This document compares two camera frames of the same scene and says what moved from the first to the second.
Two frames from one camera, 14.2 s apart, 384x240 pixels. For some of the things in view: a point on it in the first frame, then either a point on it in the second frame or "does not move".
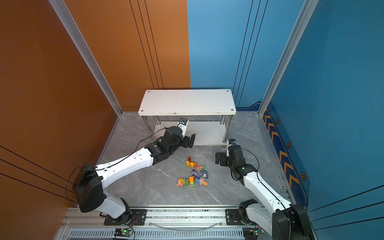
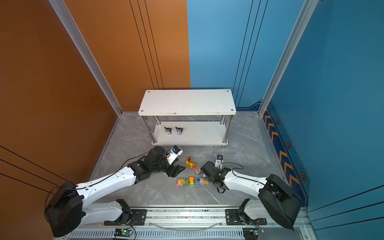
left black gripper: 186,143 -> 172,172
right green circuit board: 250,233 does not move
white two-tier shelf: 209,112 does not move
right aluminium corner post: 306,13 does not move
